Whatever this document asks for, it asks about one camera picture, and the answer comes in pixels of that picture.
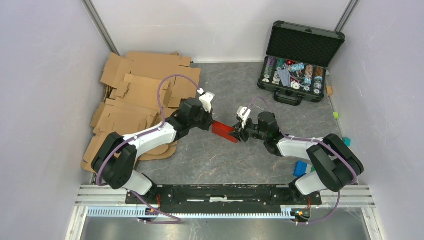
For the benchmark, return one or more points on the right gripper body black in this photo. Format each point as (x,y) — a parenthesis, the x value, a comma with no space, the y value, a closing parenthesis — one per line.
(254,131)

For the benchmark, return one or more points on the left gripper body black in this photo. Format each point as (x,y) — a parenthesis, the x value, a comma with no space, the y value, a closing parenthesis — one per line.
(203,120)

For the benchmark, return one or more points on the red paper box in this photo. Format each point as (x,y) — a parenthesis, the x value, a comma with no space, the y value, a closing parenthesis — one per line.
(223,131)

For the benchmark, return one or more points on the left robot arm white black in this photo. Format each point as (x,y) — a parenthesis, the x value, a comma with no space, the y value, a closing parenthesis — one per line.
(115,160)

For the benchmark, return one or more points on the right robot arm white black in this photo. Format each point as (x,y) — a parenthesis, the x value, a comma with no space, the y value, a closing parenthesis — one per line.
(336,166)

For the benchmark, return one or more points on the blue toy block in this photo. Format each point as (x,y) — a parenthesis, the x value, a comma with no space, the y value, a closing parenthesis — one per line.
(300,169)

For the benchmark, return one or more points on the stack of flat brown cardboard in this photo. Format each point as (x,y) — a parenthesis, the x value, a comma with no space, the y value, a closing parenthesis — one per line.
(137,85)

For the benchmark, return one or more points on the black poker chip case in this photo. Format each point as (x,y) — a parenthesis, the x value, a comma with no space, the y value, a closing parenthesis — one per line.
(296,62)

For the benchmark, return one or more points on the small brown wooden block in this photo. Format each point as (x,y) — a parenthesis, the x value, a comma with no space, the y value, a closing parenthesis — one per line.
(329,90)

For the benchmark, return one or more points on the teal cube block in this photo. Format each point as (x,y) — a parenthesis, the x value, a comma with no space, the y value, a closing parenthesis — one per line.
(347,141)

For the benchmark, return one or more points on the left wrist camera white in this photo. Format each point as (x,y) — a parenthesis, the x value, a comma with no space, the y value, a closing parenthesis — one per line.
(206,98)

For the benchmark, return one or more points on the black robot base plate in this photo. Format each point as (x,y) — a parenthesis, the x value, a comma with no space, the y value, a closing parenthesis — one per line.
(227,198)

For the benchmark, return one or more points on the aluminium frame rail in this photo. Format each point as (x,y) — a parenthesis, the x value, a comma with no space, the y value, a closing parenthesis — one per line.
(103,201)

